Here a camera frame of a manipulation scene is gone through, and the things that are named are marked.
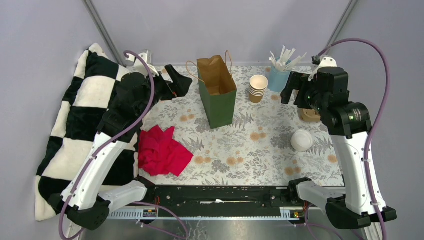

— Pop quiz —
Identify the white wrapped straws bundle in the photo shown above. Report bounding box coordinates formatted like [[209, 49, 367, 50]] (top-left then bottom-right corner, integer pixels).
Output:
[[269, 45, 307, 72]]

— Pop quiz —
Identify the black white checkered pillow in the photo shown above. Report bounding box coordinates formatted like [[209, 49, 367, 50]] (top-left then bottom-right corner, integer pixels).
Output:
[[35, 43, 149, 222]]

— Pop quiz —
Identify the stack of paper cups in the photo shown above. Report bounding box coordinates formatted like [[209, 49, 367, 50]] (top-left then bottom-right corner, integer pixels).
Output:
[[249, 75, 269, 104]]

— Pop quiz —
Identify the blue cup holder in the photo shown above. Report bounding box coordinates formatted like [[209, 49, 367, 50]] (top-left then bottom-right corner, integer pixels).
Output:
[[267, 63, 291, 93]]

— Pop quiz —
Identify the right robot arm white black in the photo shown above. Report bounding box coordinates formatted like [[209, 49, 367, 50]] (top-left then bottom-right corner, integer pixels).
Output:
[[281, 67, 397, 230]]

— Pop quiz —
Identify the green paper bag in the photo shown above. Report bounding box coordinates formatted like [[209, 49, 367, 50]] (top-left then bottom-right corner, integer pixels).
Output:
[[185, 50, 237, 129]]

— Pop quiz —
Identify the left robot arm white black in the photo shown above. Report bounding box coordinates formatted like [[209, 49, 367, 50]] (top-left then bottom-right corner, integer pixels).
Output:
[[49, 65, 193, 231]]

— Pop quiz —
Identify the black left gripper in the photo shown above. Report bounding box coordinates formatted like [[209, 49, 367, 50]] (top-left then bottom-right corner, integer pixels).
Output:
[[136, 64, 192, 118]]

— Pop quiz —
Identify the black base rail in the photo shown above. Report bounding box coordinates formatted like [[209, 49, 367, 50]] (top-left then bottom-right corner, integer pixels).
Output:
[[137, 176, 306, 219]]

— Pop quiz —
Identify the red cloth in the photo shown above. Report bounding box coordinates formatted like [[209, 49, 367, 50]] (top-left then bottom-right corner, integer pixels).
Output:
[[138, 125, 194, 177]]

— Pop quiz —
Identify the stack of white lids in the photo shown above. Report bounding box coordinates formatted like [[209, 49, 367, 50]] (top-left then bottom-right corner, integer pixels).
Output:
[[290, 129, 314, 152]]

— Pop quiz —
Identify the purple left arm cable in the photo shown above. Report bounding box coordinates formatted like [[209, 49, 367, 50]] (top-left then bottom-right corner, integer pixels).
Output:
[[58, 50, 189, 240]]

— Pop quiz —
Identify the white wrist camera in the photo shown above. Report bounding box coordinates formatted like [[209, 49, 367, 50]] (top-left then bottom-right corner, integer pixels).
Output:
[[125, 49, 160, 78], [308, 55, 337, 82]]

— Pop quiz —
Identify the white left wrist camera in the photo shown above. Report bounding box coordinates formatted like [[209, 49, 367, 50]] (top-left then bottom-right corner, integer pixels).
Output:
[[125, 49, 160, 78]]

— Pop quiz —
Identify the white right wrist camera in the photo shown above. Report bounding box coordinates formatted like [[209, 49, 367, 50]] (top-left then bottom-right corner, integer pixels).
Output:
[[308, 55, 337, 82]]

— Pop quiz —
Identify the brown cardboard cup carrier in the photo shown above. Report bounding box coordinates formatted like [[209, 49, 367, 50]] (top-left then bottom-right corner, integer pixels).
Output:
[[298, 108, 321, 123]]

